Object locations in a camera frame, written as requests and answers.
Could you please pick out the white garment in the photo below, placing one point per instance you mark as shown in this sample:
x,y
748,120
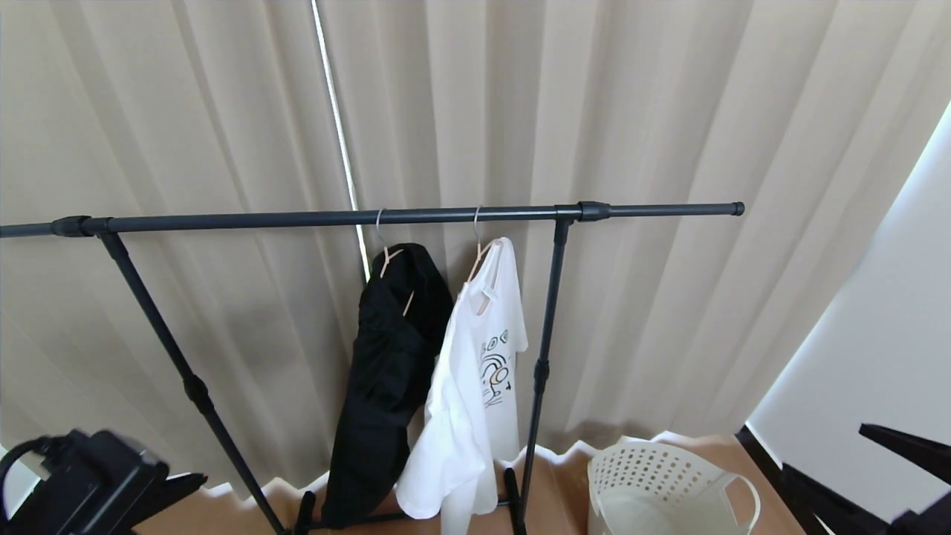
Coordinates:
x,y
468,416

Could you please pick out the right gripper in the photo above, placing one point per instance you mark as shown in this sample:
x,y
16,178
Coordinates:
x,y
925,516

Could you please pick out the white laundry basket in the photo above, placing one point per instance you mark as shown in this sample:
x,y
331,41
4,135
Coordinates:
x,y
654,475

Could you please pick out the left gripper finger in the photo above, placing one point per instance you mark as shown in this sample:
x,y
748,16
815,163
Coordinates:
x,y
174,490

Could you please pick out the black shorts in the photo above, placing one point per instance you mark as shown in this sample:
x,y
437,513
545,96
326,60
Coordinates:
x,y
386,386

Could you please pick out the black clothes rack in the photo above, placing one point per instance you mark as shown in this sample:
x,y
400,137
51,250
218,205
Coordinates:
x,y
260,219

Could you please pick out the pink clothes hanger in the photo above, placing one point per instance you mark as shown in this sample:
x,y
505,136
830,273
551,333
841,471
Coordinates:
x,y
475,256
380,241

